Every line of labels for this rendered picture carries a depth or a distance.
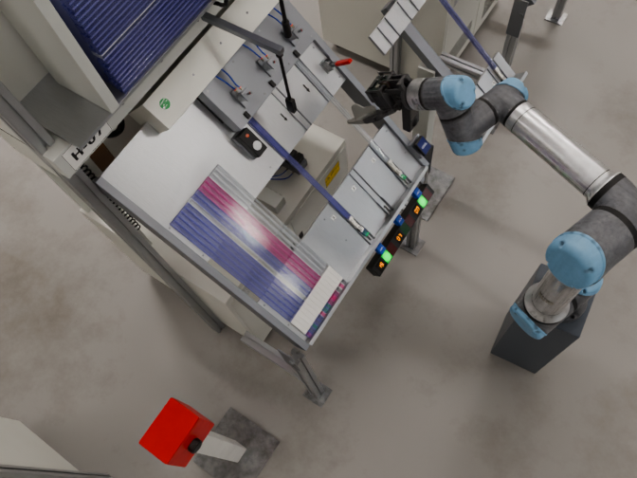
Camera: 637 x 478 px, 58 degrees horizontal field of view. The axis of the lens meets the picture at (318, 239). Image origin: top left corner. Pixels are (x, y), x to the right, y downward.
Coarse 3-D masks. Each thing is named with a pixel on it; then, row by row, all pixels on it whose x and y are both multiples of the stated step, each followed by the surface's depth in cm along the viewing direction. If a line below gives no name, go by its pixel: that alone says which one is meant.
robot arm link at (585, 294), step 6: (600, 282) 155; (582, 288) 154; (588, 288) 154; (594, 288) 154; (582, 294) 154; (588, 294) 155; (576, 300) 156; (582, 300) 157; (588, 300) 162; (576, 306) 157
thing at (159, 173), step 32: (320, 96) 161; (192, 128) 143; (224, 128) 147; (288, 128) 157; (128, 160) 135; (160, 160) 139; (192, 160) 143; (224, 160) 147; (256, 160) 152; (128, 192) 136; (160, 192) 139; (192, 192) 144; (256, 192) 152; (160, 224) 140
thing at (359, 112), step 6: (354, 108) 147; (360, 108) 147; (366, 108) 147; (372, 108) 147; (354, 114) 149; (360, 114) 148; (366, 114) 148; (372, 114) 147; (348, 120) 152; (354, 120) 150; (360, 120) 149
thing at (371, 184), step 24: (384, 144) 173; (360, 168) 169; (384, 168) 174; (408, 168) 178; (336, 192) 165; (360, 192) 169; (384, 192) 174; (336, 216) 165; (360, 216) 170; (384, 216) 174; (312, 240) 162; (336, 240) 166; (360, 240) 170; (336, 264) 166
